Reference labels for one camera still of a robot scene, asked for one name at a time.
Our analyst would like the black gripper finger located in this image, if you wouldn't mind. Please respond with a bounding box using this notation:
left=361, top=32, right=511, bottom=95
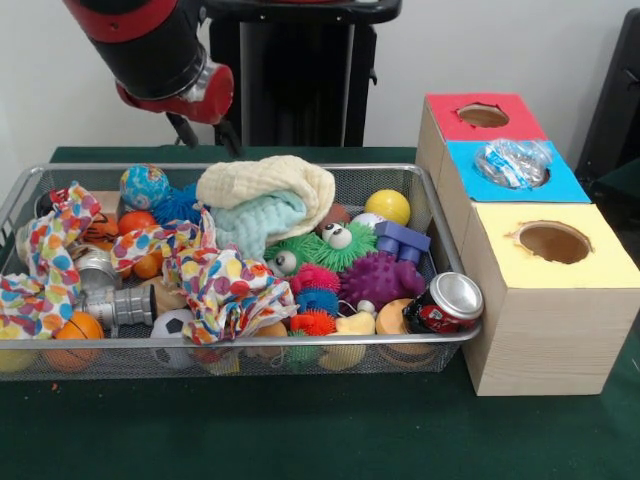
left=212, top=119, right=242, bottom=159
left=166, top=112, right=199, bottom=150

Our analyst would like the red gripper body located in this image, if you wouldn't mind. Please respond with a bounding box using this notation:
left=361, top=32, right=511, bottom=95
left=115, top=63, right=235, bottom=126

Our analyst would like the cream waffle cloth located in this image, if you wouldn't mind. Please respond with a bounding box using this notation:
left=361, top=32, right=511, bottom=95
left=195, top=154, right=337, bottom=236

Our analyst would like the polka dot cloth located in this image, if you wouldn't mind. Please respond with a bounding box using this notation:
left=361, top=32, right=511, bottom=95
left=109, top=207, right=301, bottom=346
left=0, top=180, right=103, bottom=342

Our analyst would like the green spiky toy with eyes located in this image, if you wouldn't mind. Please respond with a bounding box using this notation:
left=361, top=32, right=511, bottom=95
left=264, top=222, right=379, bottom=276

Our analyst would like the smooth yellow ball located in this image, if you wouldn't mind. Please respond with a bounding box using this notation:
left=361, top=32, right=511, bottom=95
left=364, top=189, right=412, bottom=226

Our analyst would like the small soccer ball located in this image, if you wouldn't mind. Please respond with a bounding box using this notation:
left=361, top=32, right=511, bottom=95
left=149, top=308, right=195, bottom=369

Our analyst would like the purple spiky ball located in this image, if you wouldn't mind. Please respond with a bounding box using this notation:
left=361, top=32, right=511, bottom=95
left=339, top=251, right=426, bottom=314

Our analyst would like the small orange basketball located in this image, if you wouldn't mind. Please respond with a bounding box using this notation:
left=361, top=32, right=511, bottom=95
left=52, top=311, right=105, bottom=371

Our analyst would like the black and white can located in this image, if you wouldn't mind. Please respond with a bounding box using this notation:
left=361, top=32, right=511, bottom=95
left=402, top=271, right=485, bottom=335

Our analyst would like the black chair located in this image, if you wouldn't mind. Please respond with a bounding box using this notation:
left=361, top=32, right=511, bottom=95
left=574, top=7, right=640, bottom=201

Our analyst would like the dark green side table cloth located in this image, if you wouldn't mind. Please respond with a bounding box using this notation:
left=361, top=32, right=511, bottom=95
left=592, top=159, right=640, bottom=211

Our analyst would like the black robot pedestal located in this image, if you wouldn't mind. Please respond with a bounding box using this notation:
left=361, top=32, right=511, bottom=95
left=199, top=0, right=404, bottom=148

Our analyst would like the shallow wire mesh bin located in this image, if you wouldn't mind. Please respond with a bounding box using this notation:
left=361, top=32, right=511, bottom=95
left=0, top=162, right=485, bottom=384

